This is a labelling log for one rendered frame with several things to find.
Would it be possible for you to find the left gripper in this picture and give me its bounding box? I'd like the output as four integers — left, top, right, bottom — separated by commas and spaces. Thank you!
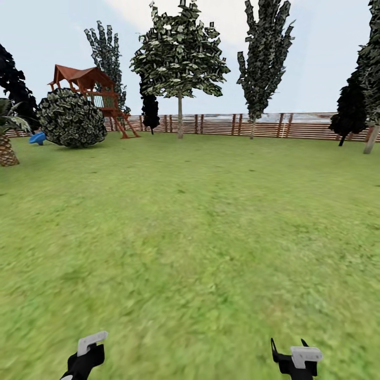
68, 344, 105, 375

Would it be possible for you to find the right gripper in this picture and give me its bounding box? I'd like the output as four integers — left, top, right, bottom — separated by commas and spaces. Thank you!
272, 345, 318, 380

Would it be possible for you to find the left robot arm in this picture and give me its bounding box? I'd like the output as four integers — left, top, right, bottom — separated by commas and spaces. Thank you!
60, 331, 108, 380

